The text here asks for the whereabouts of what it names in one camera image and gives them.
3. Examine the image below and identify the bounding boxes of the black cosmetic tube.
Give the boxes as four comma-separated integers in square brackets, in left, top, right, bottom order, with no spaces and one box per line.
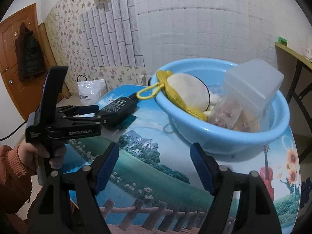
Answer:
[94,93,139,129]

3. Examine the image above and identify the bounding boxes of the white rabbit plush yellow scarf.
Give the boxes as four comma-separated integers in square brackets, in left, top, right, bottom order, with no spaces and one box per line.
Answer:
[136,70,222,121]

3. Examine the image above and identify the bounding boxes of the translucent white plastic box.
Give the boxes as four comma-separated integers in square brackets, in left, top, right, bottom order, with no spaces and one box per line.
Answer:
[223,59,284,117]

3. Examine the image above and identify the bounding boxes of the teal snack packet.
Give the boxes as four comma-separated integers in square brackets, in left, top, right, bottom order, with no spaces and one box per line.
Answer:
[116,115,136,130]

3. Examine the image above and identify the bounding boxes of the clear toothpick box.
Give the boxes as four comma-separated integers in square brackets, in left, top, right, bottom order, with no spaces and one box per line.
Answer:
[208,94,260,133]

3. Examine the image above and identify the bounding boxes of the orange sleeve forearm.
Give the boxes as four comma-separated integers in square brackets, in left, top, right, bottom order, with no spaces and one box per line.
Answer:
[1,145,36,214]

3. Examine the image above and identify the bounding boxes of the person's left hand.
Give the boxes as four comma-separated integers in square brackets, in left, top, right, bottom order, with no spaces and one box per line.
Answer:
[17,140,67,171]

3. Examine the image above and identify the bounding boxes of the white plastic shopping bag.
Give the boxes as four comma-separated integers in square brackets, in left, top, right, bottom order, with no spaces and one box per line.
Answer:
[77,75,107,106]

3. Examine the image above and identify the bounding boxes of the brown wooden door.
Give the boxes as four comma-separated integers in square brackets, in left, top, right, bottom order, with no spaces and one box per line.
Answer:
[1,4,46,120]

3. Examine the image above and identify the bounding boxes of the dark hanging jacket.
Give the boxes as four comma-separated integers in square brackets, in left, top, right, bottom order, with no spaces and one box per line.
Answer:
[15,22,46,81]

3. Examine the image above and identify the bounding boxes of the blue plastic basin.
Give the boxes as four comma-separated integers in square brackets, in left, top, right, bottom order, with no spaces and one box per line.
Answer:
[154,58,290,155]

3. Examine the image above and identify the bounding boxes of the wooden side table black legs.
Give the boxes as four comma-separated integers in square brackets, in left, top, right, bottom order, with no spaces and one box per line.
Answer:
[275,42,311,137]

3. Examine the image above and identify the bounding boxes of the small green box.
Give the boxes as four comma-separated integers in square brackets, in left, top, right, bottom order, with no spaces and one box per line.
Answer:
[278,37,288,46]

